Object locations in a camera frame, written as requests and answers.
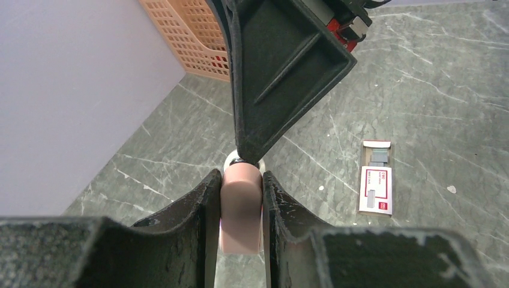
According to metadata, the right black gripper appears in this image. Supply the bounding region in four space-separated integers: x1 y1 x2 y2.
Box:
208 0 390 164

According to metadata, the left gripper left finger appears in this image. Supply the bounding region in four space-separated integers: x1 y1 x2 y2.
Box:
1 169 221 287

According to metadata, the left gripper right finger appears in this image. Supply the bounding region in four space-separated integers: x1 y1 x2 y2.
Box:
262 172 492 287

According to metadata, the pink stapler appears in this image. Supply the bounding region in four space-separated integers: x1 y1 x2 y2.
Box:
219 150 265 255

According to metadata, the red white staple box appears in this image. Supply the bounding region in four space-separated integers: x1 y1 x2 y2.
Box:
358 140 393 217

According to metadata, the orange file organizer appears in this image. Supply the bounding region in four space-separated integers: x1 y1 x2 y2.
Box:
139 0 230 82

